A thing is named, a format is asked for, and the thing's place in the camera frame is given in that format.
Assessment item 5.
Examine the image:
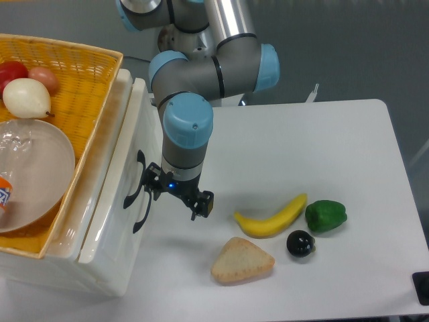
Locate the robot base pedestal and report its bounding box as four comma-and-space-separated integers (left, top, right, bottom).
158, 25, 216, 60

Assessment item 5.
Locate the toy bread slice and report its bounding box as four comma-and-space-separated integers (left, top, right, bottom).
210, 237, 275, 284

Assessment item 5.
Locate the pink toy peach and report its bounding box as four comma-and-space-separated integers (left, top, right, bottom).
28, 66, 60, 95

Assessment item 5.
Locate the red toy apple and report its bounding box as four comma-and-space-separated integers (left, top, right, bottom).
0, 61, 28, 97

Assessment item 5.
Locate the white drawer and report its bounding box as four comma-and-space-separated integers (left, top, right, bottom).
93, 193, 149, 297
78, 78, 162, 268

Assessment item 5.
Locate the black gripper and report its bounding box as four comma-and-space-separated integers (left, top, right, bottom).
143, 162, 214, 221

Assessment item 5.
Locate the black device at edge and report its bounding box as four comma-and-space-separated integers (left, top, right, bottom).
412, 271, 429, 306

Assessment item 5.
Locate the beige plate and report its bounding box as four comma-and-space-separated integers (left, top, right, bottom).
1, 119, 75, 233

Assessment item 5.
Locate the white toy pear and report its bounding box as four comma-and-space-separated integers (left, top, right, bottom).
3, 78, 54, 119

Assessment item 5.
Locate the yellow toy banana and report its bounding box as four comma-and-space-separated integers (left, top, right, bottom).
233, 193, 308, 238

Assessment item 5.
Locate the white drawer cabinet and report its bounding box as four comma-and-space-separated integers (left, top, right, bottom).
1, 69, 136, 295

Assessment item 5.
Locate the dark purple toy eggplant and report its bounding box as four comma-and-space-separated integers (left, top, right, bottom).
286, 230, 316, 258

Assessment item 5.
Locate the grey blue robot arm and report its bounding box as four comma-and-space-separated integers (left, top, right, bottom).
116, 1, 280, 217

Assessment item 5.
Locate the green toy pepper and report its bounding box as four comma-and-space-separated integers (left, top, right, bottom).
305, 200, 348, 233

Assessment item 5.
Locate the clear plastic bottle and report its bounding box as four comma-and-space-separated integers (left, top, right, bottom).
1, 119, 32, 216

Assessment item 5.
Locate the yellow wicker basket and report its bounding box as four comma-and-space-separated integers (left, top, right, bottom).
1, 34, 123, 259

